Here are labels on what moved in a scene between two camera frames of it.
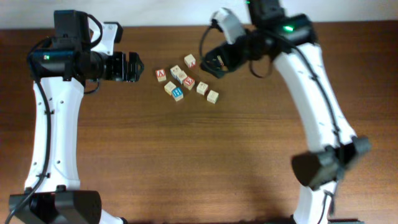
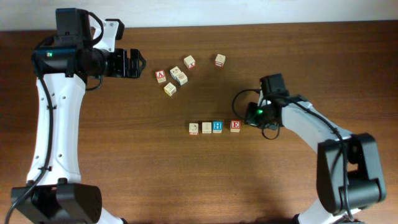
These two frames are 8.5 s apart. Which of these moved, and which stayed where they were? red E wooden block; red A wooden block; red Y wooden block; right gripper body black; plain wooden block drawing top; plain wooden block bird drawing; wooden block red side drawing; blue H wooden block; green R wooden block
Moved: red E wooden block; green R wooden block; right gripper body black; wooden block red side drawing; blue H wooden block
Stayed: plain wooden block drawing top; red Y wooden block; plain wooden block bird drawing; red A wooden block
